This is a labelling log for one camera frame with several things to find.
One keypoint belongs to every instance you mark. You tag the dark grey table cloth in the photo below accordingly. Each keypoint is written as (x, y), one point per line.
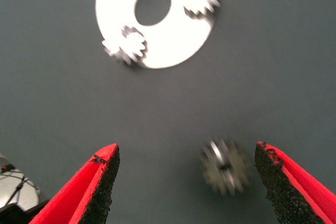
(65, 103)

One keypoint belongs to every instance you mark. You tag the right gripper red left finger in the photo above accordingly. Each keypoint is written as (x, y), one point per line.
(86, 192)

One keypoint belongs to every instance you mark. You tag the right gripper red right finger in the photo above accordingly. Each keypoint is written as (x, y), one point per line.
(294, 195)

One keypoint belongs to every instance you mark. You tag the round metal plate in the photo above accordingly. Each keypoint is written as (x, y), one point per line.
(178, 45)

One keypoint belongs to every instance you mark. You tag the large steel gear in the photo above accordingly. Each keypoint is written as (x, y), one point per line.
(223, 171)

